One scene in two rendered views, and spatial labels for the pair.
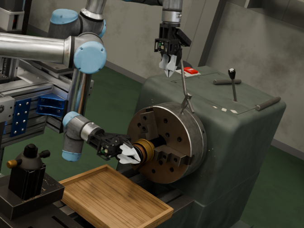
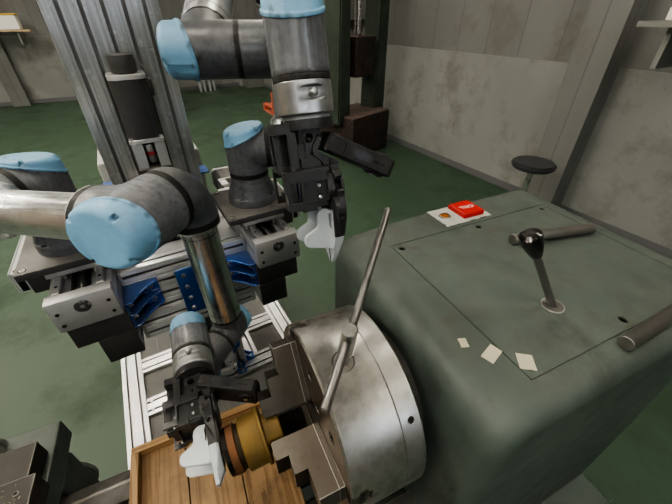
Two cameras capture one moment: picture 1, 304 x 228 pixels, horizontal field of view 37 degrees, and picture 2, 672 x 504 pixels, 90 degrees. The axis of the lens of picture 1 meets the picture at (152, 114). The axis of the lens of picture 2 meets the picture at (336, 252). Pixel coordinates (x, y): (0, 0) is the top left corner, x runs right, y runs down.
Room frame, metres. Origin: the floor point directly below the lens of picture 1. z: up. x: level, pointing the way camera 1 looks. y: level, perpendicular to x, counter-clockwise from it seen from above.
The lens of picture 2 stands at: (1.39, -0.27, 1.65)
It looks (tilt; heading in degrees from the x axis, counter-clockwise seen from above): 35 degrees down; 34
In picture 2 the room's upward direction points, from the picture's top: straight up
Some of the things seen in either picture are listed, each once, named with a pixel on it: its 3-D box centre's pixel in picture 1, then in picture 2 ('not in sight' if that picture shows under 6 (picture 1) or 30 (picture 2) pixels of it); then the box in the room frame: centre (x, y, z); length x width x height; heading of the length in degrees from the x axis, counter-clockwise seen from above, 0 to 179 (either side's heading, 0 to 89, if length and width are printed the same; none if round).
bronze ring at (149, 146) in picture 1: (141, 151); (254, 438); (1.54, 0.00, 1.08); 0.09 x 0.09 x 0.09; 60
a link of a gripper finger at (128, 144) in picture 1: (123, 144); (209, 421); (1.51, 0.07, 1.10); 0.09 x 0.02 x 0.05; 59
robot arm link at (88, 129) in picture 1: (92, 132); (193, 365); (1.57, 0.20, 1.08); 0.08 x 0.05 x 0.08; 149
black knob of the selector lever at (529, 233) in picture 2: (231, 73); (530, 243); (1.88, -0.27, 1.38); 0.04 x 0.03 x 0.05; 149
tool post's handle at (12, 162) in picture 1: (14, 163); not in sight; (1.13, 0.34, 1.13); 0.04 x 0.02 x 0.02; 149
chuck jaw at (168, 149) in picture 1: (172, 156); (318, 469); (1.56, -0.12, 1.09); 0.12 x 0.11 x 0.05; 59
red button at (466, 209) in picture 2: (189, 71); (465, 210); (2.17, -0.12, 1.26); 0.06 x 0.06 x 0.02; 59
